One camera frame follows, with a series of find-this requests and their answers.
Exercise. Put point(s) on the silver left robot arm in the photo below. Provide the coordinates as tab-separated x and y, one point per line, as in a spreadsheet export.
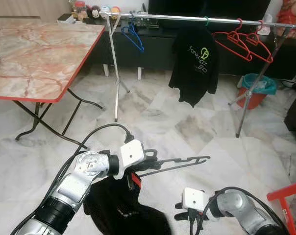
74	186

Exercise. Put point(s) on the red bucket teal bag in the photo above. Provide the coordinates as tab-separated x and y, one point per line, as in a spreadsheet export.
258	88

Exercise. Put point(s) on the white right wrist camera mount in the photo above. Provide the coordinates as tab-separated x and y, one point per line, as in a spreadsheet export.
193	198

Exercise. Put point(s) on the red fortune figurine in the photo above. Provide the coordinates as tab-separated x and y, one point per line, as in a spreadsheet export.
291	10

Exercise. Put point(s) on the silver metal clothes rack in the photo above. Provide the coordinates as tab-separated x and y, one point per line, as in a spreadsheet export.
162	18

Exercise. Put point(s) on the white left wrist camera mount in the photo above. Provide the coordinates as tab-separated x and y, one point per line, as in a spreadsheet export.
132	152

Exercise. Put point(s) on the black television console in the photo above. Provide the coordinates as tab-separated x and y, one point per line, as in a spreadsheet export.
153	54

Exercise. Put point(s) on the black shirt red collar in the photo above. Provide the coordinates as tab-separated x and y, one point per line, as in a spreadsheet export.
123	210

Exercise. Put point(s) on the light wooden cabinet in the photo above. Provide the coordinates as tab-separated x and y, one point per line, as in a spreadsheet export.
20	7

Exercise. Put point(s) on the black round plush toy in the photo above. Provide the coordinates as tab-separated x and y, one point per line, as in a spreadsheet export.
94	12

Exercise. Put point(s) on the black shirt green logo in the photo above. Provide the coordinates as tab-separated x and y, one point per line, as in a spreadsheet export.
194	68

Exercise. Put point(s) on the white round plush toy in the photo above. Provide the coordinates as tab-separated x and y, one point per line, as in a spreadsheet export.
105	9

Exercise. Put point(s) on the white cardboard box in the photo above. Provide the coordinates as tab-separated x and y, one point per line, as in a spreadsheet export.
65	18

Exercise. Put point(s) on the black flat television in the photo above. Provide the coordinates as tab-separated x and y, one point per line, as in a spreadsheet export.
207	7

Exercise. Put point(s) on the black plastic hanger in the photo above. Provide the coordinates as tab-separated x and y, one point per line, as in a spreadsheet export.
187	160

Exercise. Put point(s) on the red plastic stool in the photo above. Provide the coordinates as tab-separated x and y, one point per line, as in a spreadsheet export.
285	193

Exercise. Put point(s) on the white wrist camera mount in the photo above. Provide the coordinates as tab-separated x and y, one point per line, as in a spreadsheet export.
193	198
132	152

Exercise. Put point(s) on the green plastic hanger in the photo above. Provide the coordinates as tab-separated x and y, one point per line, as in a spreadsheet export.
206	21

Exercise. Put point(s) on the blue plastic hanger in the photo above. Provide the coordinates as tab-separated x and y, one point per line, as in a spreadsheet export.
136	44

